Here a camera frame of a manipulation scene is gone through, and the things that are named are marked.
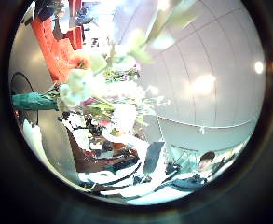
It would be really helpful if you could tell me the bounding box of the flower bouquet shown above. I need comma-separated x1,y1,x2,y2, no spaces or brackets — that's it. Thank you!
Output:
10,0,205,143

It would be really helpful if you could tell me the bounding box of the grey blue panel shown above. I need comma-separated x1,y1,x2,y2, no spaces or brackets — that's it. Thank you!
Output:
143,141,166,175

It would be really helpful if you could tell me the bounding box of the brown wooden desk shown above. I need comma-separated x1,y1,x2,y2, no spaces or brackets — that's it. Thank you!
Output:
66,129,141,175

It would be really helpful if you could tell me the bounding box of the seated person with dark hair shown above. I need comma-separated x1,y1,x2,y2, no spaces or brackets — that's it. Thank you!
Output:
168,150,219,193

